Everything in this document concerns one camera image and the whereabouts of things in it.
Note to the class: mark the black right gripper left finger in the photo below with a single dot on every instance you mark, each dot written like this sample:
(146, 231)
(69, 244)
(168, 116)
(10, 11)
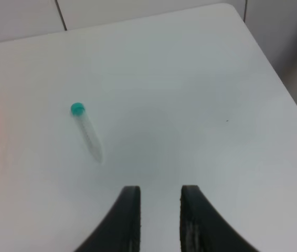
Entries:
(120, 230)

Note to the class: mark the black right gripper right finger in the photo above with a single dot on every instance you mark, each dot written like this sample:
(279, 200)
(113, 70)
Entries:
(202, 228)

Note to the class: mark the green capped clear test tube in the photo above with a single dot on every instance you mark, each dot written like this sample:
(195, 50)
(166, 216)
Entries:
(93, 143)

